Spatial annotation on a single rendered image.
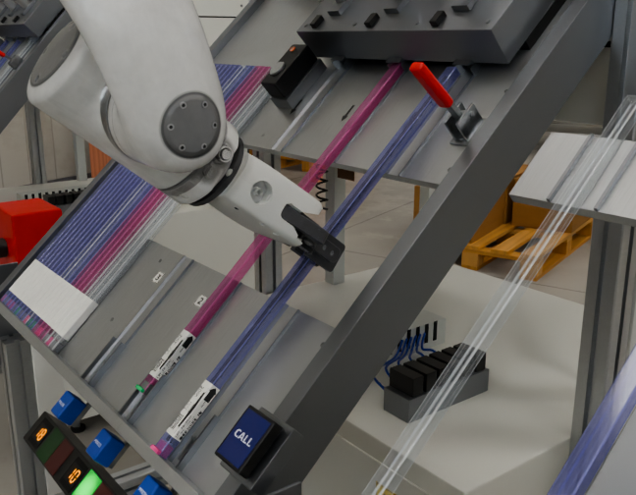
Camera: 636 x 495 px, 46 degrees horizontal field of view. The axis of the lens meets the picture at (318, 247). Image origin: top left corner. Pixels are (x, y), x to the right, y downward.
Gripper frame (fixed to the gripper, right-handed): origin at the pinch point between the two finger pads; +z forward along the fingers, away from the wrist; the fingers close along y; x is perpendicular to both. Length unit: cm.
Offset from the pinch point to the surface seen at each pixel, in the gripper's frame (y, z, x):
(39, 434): 25.1, -2.4, 33.5
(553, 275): 146, 257, -86
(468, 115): -7.0, 2.8, -18.7
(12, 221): 90, 4, 15
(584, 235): 177, 313, -133
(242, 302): 7.4, 0.8, 8.4
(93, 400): 15.3, -4.3, 25.5
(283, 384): -5.6, 0.0, 13.5
